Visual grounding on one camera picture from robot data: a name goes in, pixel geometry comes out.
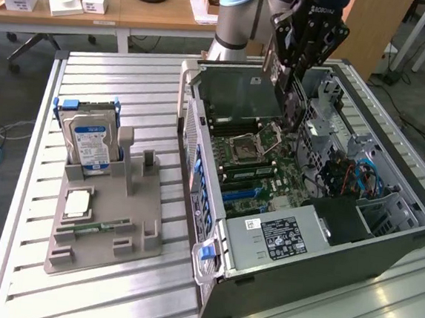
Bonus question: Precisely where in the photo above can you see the silver chipset heatsink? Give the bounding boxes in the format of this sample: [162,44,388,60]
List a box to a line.
[270,196,292,213]

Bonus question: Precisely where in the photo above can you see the black low-profile graphics card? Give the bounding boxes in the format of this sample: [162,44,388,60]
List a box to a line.
[256,33,316,135]

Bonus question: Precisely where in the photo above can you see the black plastic inner cover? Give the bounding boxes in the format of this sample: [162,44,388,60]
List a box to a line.
[307,192,378,249]

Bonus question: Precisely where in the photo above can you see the black RAM slot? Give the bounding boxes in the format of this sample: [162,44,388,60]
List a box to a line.
[205,110,257,123]
[207,119,258,133]
[208,123,259,138]
[206,114,257,127]

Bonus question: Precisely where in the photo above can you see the black expansion slot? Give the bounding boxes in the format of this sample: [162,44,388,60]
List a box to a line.
[220,178,263,194]

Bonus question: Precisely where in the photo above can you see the blue case latch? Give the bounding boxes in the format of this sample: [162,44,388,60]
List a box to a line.
[195,243,215,265]

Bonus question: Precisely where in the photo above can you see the white paper stack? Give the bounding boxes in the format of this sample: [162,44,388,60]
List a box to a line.
[188,0,220,27]

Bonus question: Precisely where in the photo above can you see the wooden desk white frame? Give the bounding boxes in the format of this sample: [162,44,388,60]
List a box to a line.
[0,0,271,66]

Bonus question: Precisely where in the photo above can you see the white floor cable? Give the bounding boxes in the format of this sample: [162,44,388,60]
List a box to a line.
[0,116,36,143]

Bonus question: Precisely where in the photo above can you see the wooden cabinet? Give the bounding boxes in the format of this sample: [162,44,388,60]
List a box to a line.
[330,0,415,87]

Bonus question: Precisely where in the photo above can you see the metal CPU socket cover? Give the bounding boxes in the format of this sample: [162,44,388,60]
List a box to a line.
[254,120,288,152]

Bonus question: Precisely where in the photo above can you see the green RAM stick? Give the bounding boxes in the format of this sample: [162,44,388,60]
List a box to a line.
[220,162,277,185]
[56,216,132,238]

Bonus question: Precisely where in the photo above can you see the silver CPU chip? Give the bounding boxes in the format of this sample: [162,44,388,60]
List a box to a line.
[62,190,92,219]

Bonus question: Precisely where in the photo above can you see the metal CPU socket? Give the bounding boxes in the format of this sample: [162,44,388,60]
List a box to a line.
[226,132,262,166]

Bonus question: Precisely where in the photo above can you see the black power adapter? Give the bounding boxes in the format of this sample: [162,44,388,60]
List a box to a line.
[380,67,403,87]

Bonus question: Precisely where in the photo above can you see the blue SATA wire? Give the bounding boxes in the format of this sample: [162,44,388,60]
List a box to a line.
[354,156,389,201]

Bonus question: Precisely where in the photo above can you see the metal disk bay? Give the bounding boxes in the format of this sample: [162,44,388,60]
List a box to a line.
[352,188,423,242]

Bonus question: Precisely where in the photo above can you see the black floor cable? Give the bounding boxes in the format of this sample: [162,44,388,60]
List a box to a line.
[360,77,425,173]

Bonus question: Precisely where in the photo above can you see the black chair base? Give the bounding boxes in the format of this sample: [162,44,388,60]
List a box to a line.
[4,29,97,81]

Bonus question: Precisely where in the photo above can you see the grey plastic parts rack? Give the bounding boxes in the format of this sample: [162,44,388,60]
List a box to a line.
[42,119,174,285]

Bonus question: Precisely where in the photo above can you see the small white labelled box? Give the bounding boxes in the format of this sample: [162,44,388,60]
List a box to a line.
[79,0,110,15]

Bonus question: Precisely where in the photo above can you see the grey power supply unit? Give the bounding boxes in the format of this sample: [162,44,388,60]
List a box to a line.
[217,197,335,279]

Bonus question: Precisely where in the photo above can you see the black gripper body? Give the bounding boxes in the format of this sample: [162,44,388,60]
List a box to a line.
[288,0,347,67]

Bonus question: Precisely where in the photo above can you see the black wire bundle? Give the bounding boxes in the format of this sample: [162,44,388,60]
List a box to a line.
[294,135,337,200]

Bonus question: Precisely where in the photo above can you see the hard disk with blue carrier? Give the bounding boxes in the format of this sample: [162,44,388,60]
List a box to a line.
[47,93,129,178]

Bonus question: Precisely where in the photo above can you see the blue expansion slot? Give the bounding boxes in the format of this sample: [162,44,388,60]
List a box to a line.
[222,186,264,207]

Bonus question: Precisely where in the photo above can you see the grey open PC case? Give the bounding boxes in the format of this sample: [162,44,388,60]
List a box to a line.
[159,47,425,318]

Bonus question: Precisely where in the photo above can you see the green motherboard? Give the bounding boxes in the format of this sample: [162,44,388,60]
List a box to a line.
[196,109,329,228]

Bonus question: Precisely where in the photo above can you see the orange wire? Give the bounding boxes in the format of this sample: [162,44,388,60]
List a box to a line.
[339,159,358,197]

